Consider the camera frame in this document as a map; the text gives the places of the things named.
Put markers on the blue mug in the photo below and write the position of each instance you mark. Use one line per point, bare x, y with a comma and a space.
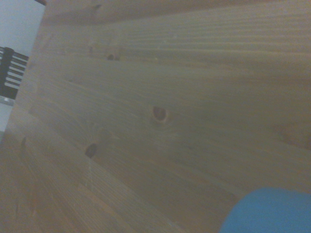
269, 213

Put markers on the black slatted rack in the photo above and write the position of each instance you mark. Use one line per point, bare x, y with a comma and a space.
7, 72

